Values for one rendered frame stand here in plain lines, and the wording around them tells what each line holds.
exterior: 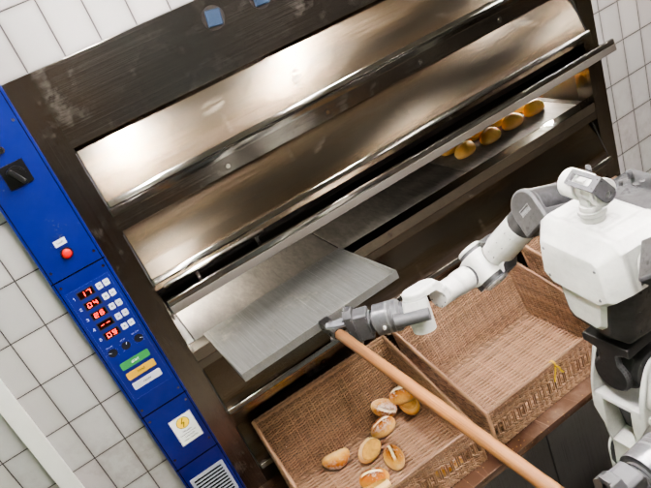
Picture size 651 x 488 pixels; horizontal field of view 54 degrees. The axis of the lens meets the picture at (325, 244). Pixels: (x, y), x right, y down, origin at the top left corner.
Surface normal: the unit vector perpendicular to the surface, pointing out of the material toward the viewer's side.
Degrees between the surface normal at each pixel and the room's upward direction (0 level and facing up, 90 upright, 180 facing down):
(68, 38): 90
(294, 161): 70
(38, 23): 90
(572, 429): 90
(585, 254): 45
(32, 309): 90
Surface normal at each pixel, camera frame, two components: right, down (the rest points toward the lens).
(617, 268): -0.39, 0.48
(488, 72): 0.31, -0.04
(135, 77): 0.46, 0.25
